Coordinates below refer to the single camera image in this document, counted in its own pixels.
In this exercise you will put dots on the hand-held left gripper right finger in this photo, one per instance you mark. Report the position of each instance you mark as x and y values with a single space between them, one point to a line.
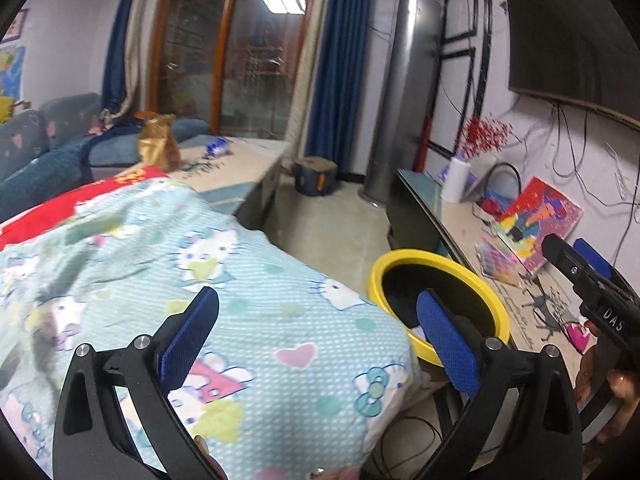
445 340

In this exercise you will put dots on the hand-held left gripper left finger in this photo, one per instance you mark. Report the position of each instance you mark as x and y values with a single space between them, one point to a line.
187 335

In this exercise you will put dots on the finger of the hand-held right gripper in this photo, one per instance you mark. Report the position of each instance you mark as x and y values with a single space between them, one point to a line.
595 257
570 270

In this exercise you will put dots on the yellow round bin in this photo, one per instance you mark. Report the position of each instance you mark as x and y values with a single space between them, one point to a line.
380 280

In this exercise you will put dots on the person's right hand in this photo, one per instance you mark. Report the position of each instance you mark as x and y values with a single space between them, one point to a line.
625 400

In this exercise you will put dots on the person's left hand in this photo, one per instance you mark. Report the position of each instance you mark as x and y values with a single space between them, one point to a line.
206 457

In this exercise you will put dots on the pink heart ornament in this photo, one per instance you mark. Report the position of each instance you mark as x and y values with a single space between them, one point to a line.
580 336

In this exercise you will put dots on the colourful painting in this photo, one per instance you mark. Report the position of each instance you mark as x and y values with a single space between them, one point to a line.
542 220

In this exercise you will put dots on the pastel bead box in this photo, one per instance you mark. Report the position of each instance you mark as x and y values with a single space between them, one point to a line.
500 260

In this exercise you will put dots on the white power strip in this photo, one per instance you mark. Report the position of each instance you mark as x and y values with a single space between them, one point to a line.
620 184

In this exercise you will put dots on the cartoon cat printed blanket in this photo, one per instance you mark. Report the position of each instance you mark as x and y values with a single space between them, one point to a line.
275 320

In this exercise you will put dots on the television console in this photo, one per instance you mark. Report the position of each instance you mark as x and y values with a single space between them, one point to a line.
425 195

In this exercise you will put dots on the red berry branches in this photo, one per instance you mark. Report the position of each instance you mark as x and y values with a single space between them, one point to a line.
485 135

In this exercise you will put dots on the beige coffee table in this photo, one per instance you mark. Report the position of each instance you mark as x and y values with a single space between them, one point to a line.
240 170

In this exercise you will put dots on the red printed blanket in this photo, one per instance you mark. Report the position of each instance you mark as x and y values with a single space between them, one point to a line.
50 215

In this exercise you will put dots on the red stick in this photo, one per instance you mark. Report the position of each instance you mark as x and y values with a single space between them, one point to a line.
420 152

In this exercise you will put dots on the blue white wrapper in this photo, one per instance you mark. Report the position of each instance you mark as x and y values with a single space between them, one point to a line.
217 146

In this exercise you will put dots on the gold paper bag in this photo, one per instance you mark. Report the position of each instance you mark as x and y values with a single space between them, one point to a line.
159 142

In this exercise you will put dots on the blue storage stool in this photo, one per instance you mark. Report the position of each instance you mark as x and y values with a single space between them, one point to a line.
315 177

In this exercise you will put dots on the dark blue garment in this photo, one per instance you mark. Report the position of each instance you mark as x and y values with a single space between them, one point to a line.
107 147

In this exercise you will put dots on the blue grey sofa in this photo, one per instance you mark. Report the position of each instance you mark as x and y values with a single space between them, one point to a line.
45 160

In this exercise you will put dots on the grey tower air conditioner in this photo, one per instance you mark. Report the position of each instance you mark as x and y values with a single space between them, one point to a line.
400 100

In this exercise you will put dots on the beige curtain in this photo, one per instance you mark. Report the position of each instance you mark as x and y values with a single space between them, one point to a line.
305 85
142 45

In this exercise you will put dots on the wooden sliding glass door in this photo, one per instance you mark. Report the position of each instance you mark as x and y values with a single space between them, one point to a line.
240 55

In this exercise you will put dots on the wide blue curtain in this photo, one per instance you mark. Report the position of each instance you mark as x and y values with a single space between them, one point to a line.
340 70

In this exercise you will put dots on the yellow pillow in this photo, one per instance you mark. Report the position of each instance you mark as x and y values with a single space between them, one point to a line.
6 109

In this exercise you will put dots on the narrow blue curtain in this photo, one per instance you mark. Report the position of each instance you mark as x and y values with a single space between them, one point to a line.
120 45

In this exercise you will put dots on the country map poster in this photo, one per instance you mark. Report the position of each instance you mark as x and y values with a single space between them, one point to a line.
11 70

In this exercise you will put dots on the framed embroidery picture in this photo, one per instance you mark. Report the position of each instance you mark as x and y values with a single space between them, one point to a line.
15 26

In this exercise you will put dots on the wall-mounted television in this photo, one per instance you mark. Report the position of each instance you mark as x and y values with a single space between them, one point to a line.
575 30

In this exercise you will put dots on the black wall frame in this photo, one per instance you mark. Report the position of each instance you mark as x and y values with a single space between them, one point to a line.
462 35
457 55

